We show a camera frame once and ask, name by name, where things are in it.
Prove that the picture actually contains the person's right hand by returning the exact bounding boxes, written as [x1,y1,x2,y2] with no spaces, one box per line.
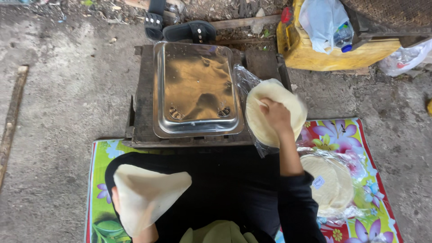
[259,97,293,136]

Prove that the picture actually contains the person's left hand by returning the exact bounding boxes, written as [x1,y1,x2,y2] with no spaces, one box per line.
[111,186,122,216]

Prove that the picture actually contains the stack of round rice papers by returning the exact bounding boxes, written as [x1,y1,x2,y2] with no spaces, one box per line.
[245,78,308,149]

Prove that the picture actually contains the single round rice paper sheet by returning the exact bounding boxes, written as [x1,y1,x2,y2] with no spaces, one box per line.
[113,164,192,238]

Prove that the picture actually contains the clear open plastic bag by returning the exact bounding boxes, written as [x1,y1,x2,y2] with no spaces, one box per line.
[234,64,281,159]

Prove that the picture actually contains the yellow plastic jerrycan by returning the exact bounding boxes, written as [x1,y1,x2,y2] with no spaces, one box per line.
[276,0,403,72]

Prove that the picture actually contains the rectangular steel tray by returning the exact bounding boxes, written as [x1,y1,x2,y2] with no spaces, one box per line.
[153,41,245,139]

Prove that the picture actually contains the colourful floral plastic mat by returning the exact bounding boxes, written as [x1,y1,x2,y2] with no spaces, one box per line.
[84,117,404,243]

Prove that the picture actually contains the wooden plank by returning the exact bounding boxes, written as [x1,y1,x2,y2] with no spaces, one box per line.
[210,14,283,30]

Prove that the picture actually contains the red jerrycan cap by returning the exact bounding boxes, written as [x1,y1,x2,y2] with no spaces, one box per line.
[281,6,294,25]

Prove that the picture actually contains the person's black trousers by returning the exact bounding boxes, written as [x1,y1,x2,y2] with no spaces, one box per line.
[104,146,281,243]

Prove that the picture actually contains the clear bottle with blue cap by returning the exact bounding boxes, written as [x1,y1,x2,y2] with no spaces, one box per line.
[333,21,354,53]

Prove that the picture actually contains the black studded sandal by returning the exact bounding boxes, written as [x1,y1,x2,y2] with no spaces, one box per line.
[162,20,217,44]
[144,0,167,41]

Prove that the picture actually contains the sealed rice paper packet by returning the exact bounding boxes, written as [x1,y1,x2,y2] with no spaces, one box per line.
[296,147,368,226]

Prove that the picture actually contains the low dark wooden table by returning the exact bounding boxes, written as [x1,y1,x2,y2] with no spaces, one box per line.
[122,44,293,148]

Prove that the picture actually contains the olive green cloth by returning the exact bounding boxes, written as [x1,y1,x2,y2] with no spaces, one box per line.
[178,220,259,243]

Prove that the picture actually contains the crumpled white plastic bag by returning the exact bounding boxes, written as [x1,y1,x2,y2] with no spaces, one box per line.
[377,38,432,77]

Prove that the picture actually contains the long wooden stick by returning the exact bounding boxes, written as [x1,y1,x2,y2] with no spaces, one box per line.
[0,65,29,191]

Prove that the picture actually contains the woven basket on dark frame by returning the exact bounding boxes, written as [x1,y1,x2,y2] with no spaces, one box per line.
[340,0,432,48]

